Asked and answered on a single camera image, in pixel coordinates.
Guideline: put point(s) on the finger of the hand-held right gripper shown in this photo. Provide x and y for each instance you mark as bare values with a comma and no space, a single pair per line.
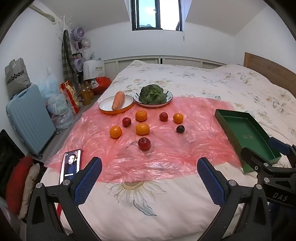
279,144
252,157

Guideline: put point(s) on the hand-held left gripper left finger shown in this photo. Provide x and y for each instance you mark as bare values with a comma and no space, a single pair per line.
89,182

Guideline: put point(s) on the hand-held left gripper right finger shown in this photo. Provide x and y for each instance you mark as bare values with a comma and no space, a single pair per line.
211,183

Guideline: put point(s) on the green rectangular tray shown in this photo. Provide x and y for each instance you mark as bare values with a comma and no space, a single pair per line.
245,136

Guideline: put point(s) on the orange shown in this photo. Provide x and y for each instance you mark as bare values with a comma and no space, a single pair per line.
115,131
178,118
141,115
142,129

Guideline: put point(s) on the large red apple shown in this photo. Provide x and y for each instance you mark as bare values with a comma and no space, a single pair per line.
144,143

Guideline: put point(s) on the smartphone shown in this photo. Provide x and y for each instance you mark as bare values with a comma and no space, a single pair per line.
70,165

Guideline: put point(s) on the pink plastic sheet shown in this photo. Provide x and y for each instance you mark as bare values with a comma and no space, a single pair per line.
173,150

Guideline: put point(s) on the beige cushion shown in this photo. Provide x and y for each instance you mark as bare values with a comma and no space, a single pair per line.
29,192

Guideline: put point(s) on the dark purple plum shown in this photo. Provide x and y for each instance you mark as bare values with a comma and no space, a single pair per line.
180,128

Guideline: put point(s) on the red cushion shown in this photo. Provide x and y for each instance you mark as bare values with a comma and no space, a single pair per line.
17,183

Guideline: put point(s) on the clear plastic bag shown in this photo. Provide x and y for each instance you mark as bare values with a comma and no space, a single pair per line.
59,111

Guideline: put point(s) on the orange-rimmed white plate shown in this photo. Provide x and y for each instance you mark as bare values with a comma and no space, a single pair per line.
105,106

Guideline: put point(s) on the wooden headboard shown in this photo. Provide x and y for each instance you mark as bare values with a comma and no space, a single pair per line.
266,67

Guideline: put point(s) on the black bag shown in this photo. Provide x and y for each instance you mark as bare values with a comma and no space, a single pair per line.
9,153

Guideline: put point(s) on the yellow oil bottle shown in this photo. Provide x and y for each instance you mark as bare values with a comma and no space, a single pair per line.
84,96
90,92

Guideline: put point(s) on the carrot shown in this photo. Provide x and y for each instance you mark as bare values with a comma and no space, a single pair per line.
118,100

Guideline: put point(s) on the light blue suitcase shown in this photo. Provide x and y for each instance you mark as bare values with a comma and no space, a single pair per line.
27,120

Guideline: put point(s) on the red snack bag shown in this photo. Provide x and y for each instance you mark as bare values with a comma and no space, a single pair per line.
71,96

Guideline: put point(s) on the blue-rimmed white plate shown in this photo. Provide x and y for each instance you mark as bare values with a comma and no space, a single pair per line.
170,97

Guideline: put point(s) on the red plastic bag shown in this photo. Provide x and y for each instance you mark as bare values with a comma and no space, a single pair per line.
103,84

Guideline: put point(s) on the floral white blanket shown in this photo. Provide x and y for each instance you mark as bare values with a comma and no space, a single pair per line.
185,76

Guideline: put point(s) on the bluish plastic bag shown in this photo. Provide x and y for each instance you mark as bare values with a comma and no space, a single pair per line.
48,84

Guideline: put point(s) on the green leafy vegetable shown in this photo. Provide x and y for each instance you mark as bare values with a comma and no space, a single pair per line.
152,93

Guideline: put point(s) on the white slatted cabinet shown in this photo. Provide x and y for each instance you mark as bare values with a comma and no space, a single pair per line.
111,67

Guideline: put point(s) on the purple fan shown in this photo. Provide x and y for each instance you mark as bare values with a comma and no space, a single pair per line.
78,33
78,63

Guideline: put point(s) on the plaid scarf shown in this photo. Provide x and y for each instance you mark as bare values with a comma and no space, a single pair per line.
67,58

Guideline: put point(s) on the grey printed bag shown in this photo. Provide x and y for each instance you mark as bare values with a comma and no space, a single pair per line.
17,76

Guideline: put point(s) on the white coat rack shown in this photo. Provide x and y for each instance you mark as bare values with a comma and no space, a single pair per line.
63,23

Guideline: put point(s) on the beige pipe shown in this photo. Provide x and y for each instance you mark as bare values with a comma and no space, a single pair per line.
44,12

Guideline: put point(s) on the dark-framed window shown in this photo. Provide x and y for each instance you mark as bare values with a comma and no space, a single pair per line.
148,14

